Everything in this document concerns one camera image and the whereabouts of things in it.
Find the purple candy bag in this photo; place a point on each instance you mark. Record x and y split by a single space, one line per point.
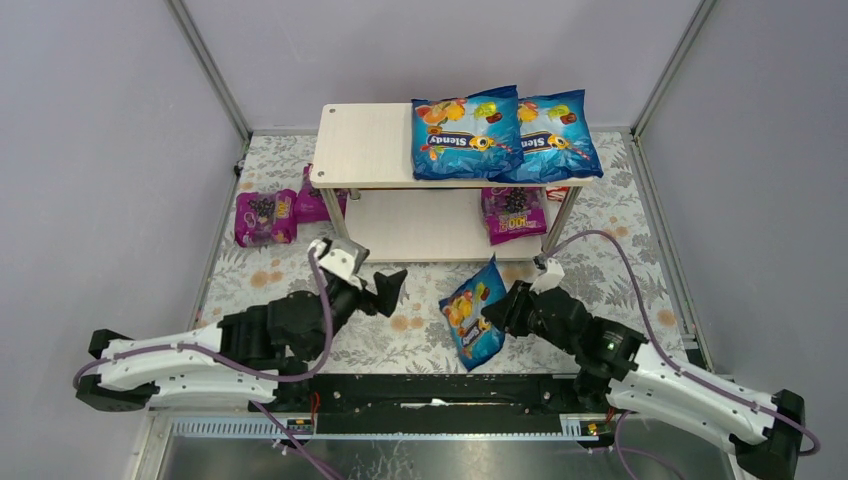
509 213
310 206
265 218

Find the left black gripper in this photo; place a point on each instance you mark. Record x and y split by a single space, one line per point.
369 296

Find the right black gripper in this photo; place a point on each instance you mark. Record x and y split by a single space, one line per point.
513 316

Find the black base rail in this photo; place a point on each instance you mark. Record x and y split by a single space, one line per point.
349 393

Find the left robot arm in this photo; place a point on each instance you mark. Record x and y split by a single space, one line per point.
247 356

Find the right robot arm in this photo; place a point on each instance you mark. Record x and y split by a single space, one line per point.
621 368

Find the slotted cable duct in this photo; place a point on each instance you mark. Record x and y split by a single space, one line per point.
348 428

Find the blue Slendy bag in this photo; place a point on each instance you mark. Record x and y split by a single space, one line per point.
477 340
472 137
555 140

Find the white wooden two-tier shelf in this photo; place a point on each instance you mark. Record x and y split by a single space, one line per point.
363 167

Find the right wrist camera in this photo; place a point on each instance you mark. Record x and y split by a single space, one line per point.
550 276

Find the red white packet behind shelf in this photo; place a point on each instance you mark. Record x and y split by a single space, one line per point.
557 194

